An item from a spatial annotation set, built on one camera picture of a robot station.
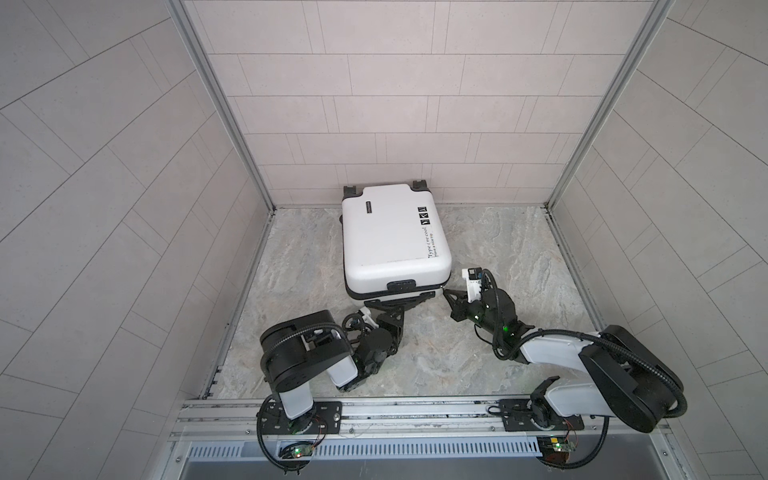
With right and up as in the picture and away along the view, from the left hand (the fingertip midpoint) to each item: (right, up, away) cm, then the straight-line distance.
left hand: (416, 309), depth 83 cm
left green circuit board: (-27, -26, -19) cm, 42 cm away
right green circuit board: (+31, -28, -16) cm, 45 cm away
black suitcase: (-6, +18, -2) cm, 19 cm away
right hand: (+8, +4, +2) cm, 9 cm away
